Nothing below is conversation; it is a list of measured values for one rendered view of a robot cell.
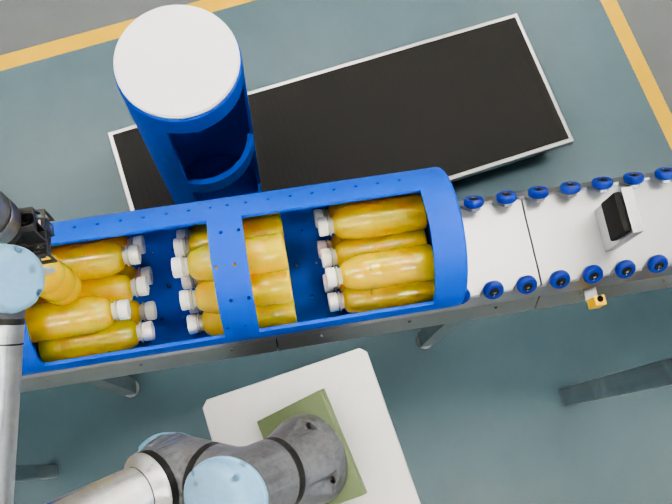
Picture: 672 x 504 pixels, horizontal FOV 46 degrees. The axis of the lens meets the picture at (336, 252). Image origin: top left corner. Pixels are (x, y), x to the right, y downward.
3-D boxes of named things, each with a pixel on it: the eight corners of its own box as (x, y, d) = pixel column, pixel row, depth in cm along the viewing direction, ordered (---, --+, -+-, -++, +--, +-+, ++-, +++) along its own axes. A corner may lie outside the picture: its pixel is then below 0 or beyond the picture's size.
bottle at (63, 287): (76, 263, 149) (43, 234, 130) (87, 298, 148) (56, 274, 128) (38, 277, 148) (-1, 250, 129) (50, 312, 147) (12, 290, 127)
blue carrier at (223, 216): (450, 317, 169) (478, 288, 142) (38, 384, 162) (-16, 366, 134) (424, 194, 176) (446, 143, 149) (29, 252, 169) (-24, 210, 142)
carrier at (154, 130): (159, 212, 256) (238, 247, 254) (89, 90, 171) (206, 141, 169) (198, 138, 263) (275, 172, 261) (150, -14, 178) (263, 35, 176)
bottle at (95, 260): (18, 257, 147) (124, 241, 148) (28, 248, 154) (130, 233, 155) (26, 294, 149) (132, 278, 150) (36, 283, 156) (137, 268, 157)
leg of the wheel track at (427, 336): (434, 347, 263) (474, 314, 203) (417, 350, 263) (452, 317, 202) (431, 330, 265) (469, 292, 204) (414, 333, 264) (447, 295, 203)
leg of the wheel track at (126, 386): (140, 395, 255) (90, 376, 194) (122, 398, 255) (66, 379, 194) (138, 378, 256) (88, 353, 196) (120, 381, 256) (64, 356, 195)
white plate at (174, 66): (90, 86, 170) (91, 89, 171) (204, 137, 168) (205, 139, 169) (149, -15, 177) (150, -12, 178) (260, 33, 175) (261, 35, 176)
